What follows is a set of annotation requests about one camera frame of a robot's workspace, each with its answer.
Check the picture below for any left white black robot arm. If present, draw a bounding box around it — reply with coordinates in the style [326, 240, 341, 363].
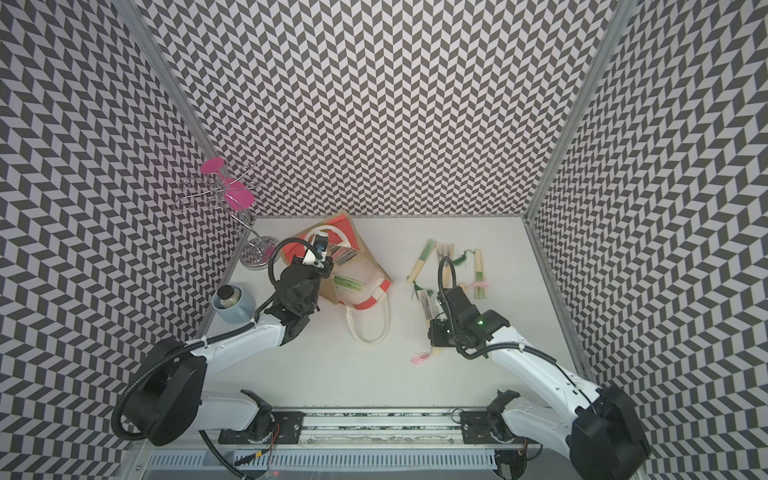
[110, 260, 333, 446]

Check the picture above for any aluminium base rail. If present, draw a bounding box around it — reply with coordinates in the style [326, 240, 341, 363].
[136, 407, 552, 479]

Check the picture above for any burlap red striped tote bag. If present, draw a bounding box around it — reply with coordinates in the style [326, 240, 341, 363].
[295, 210, 392, 346]

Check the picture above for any green folding fan in bag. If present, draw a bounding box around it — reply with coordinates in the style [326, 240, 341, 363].
[333, 275, 366, 293]

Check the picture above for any light blue mug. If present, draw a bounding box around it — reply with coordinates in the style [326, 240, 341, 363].
[211, 284, 256, 325]

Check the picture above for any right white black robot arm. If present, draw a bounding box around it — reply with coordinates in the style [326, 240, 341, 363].
[437, 287, 652, 479]

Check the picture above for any chrome stand with pink cups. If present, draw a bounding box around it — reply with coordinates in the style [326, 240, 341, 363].
[177, 157, 277, 271]

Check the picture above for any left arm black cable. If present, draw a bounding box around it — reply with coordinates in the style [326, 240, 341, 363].
[266, 237, 319, 286]

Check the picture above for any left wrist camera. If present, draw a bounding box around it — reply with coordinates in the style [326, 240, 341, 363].
[302, 232, 329, 269]

